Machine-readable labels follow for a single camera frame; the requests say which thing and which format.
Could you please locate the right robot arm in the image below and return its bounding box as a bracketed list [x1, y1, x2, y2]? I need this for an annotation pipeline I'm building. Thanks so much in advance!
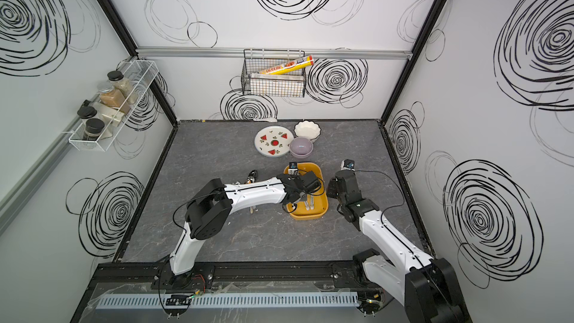
[327, 169, 472, 322]

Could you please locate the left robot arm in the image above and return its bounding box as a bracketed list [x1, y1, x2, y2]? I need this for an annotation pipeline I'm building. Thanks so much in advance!
[169, 172, 322, 276]

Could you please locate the yellow storage box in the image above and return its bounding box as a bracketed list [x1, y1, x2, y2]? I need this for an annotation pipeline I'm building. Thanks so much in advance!
[284, 162, 329, 221]

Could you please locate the yellow foil roll box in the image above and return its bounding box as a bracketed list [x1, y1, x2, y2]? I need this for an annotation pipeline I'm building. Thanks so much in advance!
[259, 56, 315, 75]

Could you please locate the white box on shelf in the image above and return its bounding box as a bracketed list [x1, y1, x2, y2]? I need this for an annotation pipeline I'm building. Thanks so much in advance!
[91, 103, 125, 140]

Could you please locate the purple bowl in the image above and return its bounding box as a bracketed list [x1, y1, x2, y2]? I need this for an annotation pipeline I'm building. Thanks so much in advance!
[289, 137, 314, 159]

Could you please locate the watermelon pattern plate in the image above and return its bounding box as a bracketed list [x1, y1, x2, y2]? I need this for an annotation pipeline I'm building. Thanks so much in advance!
[254, 125, 294, 158]

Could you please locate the white scalloped bowl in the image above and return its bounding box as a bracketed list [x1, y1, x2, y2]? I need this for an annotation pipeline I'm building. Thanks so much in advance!
[294, 121, 321, 142]

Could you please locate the brown spice jar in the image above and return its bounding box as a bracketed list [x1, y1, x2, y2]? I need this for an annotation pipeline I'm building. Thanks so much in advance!
[97, 82, 125, 109]

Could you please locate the spice jar black lid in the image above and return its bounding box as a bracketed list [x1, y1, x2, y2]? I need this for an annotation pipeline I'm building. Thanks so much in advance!
[107, 70, 134, 103]

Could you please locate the front dark spice jar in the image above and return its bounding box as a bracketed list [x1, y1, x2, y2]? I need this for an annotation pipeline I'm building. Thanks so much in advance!
[83, 118, 106, 142]

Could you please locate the dark spice jar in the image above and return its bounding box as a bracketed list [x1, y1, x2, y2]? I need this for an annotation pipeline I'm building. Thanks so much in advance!
[83, 118, 106, 142]
[76, 106, 98, 124]

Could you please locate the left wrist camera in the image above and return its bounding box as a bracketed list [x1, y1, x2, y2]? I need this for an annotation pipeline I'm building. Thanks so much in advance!
[288, 162, 299, 175]

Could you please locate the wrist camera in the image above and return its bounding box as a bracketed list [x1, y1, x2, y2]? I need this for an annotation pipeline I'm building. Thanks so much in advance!
[288, 162, 299, 175]
[341, 159, 355, 171]

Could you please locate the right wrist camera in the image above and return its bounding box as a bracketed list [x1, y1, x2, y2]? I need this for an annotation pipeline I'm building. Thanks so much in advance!
[341, 159, 355, 171]

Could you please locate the black wire basket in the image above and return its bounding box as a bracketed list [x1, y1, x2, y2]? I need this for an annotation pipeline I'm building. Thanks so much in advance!
[241, 55, 307, 97]

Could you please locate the aluminium wall rail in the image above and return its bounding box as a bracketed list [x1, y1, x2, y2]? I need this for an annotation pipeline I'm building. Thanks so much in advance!
[136, 47, 413, 60]

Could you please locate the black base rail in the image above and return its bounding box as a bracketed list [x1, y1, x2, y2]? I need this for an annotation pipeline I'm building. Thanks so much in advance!
[92, 260, 367, 287]

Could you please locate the clear wall shelf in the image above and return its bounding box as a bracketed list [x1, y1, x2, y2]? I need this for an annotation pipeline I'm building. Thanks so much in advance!
[68, 60, 161, 152]

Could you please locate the white slotted cable duct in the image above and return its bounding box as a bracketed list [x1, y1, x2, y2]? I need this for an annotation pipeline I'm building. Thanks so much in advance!
[95, 292, 360, 310]

